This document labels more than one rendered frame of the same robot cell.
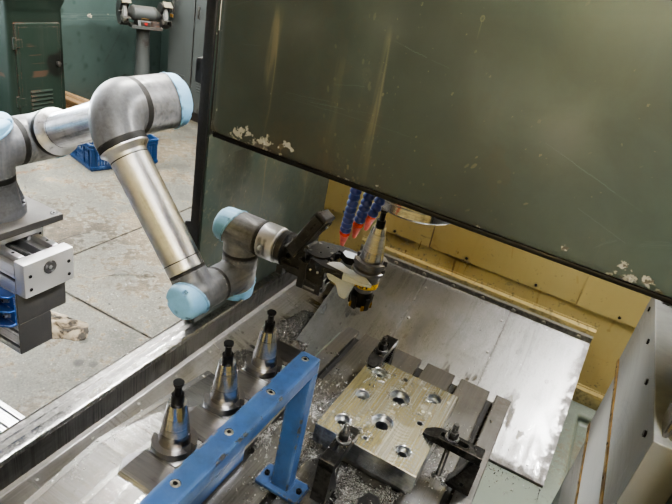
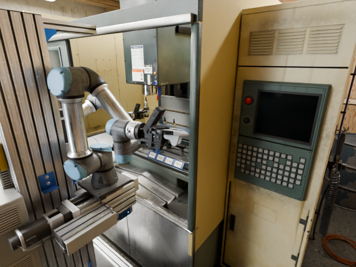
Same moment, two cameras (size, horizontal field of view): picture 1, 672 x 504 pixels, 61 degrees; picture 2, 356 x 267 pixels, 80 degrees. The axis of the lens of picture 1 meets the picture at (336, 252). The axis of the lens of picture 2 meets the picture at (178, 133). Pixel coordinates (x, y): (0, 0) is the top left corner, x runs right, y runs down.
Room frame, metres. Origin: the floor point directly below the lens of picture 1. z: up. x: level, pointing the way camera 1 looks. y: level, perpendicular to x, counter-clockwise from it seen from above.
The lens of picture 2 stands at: (0.03, 1.96, 1.83)
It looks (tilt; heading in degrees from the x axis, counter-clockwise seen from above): 19 degrees down; 286
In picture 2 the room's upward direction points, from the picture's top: straight up
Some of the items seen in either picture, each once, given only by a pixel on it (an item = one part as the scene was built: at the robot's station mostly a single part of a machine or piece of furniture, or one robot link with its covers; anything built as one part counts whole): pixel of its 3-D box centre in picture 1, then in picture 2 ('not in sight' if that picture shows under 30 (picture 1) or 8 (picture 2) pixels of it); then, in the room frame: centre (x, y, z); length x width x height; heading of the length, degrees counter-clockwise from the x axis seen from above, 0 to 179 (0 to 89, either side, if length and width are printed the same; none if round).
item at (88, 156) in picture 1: (114, 146); not in sight; (4.47, 1.99, 0.11); 0.62 x 0.42 x 0.22; 142
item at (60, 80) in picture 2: not in sight; (76, 126); (0.76, 1.16, 1.54); 0.15 x 0.12 x 0.55; 82
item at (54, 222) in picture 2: not in sight; (45, 226); (0.87, 1.34, 1.07); 0.28 x 0.13 x 0.09; 68
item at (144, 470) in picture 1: (145, 470); not in sight; (0.52, 0.19, 1.21); 0.07 x 0.05 x 0.01; 67
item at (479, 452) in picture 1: (450, 451); not in sight; (0.92, -0.32, 0.97); 0.13 x 0.03 x 0.15; 67
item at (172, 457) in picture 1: (174, 444); not in sight; (0.57, 0.17, 1.21); 0.06 x 0.06 x 0.03
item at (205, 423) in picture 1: (200, 422); not in sight; (0.62, 0.15, 1.21); 0.07 x 0.05 x 0.01; 67
